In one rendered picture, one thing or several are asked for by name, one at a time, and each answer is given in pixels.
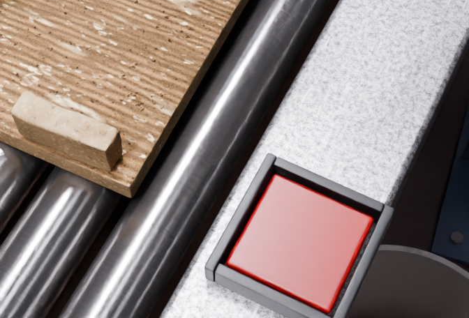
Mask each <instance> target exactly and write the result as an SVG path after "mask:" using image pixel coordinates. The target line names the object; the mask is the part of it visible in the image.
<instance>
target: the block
mask: <svg viewBox="0 0 469 318"><path fill-rule="evenodd" d="M11 115H12V117H13V119H14V122H15V126H16V128H17V130H18V132H19V133H20V134H21V135H22V136H24V137H27V138H29V139H31V140H33V141H35V142H38V143H40V144H43V145H46V146H48V147H51V148H53V149H56V150H58V151H60V152H62V153H64V154H66V155H67V156H69V157H71V158H73V159H75V160H79V161H81V162H84V163H86V164H88V165H92V166H94V167H97V168H100V169H104V170H106V171H109V172H110V171H111V170H112V169H113V167H114V166H115V164H116V163H117V161H118V159H119V158H120V156H121V154H122V152H123V150H122V143H121V136H120V133H119V131H118V130H117V129H116V128H114V127H112V126H109V125H107V124H105V123H102V122H100V121H97V120H95V119H93V118H90V117H88V116H85V115H83V114H80V113H77V112H73V111H70V110H68V109H64V108H62V107H59V106H57V105H55V104H52V103H50V102H48V101H46V100H43V99H42V98H40V97H38V96H37V95H35V94H33V93H31V92H29V91H25V92H23V93H22V95H21V96H20V97H19V99H18V101H17V102H16V103H15V105H14V106H13V108H12V110H11Z"/></svg>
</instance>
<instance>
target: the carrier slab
mask: <svg viewBox="0 0 469 318"><path fill-rule="evenodd" d="M247 3H248V0H0V141H1V142H3V143H6V144H8V145H10V146H13V147H15V148H16V149H19V150H21V151H24V152H26V153H29V154H31V155H33V156H36V157H37V158H40V159H42V160H44V161H47V162H49V163H52V164H53V165H56V166H58V167H60V168H62V169H65V170H67V171H69V172H72V173H74V174H77V175H78V176H81V177H83V178H85V179H88V180H90V181H93V182H94V183H97V184H99V185H101V186H104V187H106V188H108V189H111V190H113V191H115V192H117V193H119V194H122V195H124V196H126V197H129V198H132V197H134V195H135V193H136V192H137V190H138V188H139V187H140V185H141V183H142V182H143V180H144V178H145V176H146V175H147V173H148V171H149V170H150V168H151V166H152V165H153V163H154V161H155V159H156V158H157V156H158V154H159V153H160V151H161V149H162V148H163V146H164V144H165V143H166V141H167V139H168V137H169V136H170V134H171V132H172V130H173V129H174V127H175V126H176V124H177V122H178V120H179V118H180V117H181V115H182V114H183V112H184V110H185V109H186V106H187V105H188V103H189V101H190V100H191V98H192V97H193V94H194V93H195V91H196V89H197V88H198V86H199V85H200V83H201V81H202V79H203V77H204V76H205V74H206V72H207V71H208V69H209V67H210V65H211V64H212V62H213V60H214V59H215V57H216V55H217V54H218V52H219V50H220V48H221V47H222V45H223V43H224V42H225V40H226V38H227V37H228V35H229V33H230V32H231V30H232V28H233V26H234V25H235V23H236V21H237V20H238V18H239V16H240V15H241V12H242V11H243V9H244V7H245V6H246V4H247ZM25 91H29V92H31V93H33V94H35V95H37V96H38V97H40V98H42V99H43V100H46V101H48V102H50V103H52V104H55V105H57V106H59V107H62V108H64V109H68V110H70V111H73V112H77V113H80V114H83V115H85V116H88V117H90V118H93V119H95V120H97V121H100V122H102V123H105V124H107V125H109V126H112V127H114V128H116V129H117V130H118V131H119V133H120V136H121V143H122V150H123V152H122V154H121V156H120V158H119V159H118V161H117V163H116V164H115V166H114V167H113V169H112V170H111V171H110V172H109V171H106V170H104V169H100V168H97V167H94V166H92V165H88V164H86V163H84V162H81V161H79V160H75V159H73V158H71V157H69V156H67V155H66V154H64V153H62V152H60V151H58V150H56V149H53V148H51V147H48V146H46V145H43V144H40V143H38V142H35V141H33V140H31V139H29V138H27V137H24V136H22V135H21V134H20V133H19V132H18V130H17V128H16V126H15V122H14V119H13V117H12V115H11V110H12V108H13V106H14V105H15V103H16V102H17V101H18V99H19V97H20V96H21V95H22V93H23V92H25Z"/></svg>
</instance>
